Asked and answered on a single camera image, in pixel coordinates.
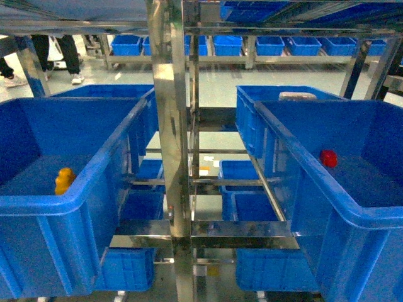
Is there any red toy block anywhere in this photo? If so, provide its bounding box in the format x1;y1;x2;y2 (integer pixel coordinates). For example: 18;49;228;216
319;150;338;168

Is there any yellow toy block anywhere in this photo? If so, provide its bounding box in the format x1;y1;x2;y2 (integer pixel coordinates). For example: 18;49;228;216
54;167;76;196

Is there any blue bin bottom right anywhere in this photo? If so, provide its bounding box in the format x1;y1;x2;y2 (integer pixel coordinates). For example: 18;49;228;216
236;249;319;292

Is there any blue bin bottom left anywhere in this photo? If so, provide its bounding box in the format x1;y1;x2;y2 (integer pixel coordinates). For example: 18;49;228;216
94;248;157;292

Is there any large blue bin right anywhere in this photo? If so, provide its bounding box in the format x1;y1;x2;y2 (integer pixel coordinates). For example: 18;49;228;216
255;100;402;301

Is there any large blue bin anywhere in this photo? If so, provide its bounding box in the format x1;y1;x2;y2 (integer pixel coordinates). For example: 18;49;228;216
255;100;402;301
1;98;146;299

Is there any person in white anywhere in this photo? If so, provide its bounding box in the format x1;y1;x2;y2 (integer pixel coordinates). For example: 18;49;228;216
31;35;84;86

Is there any large blue bin left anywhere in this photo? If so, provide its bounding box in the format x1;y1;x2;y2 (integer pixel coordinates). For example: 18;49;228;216
1;98;146;299

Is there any steel rack upright post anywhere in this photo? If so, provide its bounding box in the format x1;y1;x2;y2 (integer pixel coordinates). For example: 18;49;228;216
146;1;194;301

